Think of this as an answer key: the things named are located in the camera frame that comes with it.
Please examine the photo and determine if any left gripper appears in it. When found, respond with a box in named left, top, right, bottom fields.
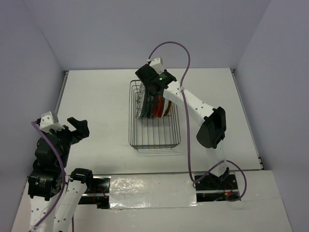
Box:
left=40, top=116, right=89, bottom=167

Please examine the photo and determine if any red plate with teal flower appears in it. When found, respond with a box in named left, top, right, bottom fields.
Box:
left=153, top=95, right=165, bottom=118

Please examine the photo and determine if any dark green plate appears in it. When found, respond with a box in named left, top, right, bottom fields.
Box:
left=140, top=95, right=151, bottom=117

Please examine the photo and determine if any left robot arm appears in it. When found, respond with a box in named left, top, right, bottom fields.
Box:
left=28, top=116, right=95, bottom=232

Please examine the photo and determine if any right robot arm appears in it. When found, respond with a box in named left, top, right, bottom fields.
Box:
left=135, top=63, right=226, bottom=184

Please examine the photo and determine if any speckled white plate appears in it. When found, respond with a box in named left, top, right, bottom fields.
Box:
left=136, top=83, right=145, bottom=118

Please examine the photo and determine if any orange plate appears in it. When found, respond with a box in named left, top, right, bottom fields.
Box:
left=159, top=98, right=169, bottom=118

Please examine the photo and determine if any yellow brown plate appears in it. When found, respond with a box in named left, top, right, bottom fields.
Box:
left=165, top=101, right=172, bottom=116

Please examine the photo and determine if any silver foil tape patch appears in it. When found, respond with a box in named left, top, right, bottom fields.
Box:
left=109, top=174, right=198, bottom=209

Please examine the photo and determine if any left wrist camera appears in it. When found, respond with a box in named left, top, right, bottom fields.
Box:
left=39, top=111, right=64, bottom=133

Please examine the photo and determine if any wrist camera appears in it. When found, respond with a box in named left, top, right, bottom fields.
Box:
left=39, top=111, right=64, bottom=133
left=147, top=57, right=164, bottom=74

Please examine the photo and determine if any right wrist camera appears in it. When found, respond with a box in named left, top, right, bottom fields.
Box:
left=147, top=57, right=164, bottom=74

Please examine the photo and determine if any wire dish rack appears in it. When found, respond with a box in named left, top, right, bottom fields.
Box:
left=128, top=80, right=181, bottom=150

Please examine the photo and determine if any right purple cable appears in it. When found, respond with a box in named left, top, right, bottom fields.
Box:
left=147, top=42, right=248, bottom=202

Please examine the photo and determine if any purple cable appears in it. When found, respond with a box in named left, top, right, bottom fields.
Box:
left=147, top=42, right=248, bottom=202
left=30, top=121, right=74, bottom=232

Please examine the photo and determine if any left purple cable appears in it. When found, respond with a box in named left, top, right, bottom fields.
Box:
left=30, top=121, right=74, bottom=232

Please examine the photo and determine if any black mounting rail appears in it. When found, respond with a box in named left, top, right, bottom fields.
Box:
left=78, top=174, right=239, bottom=209

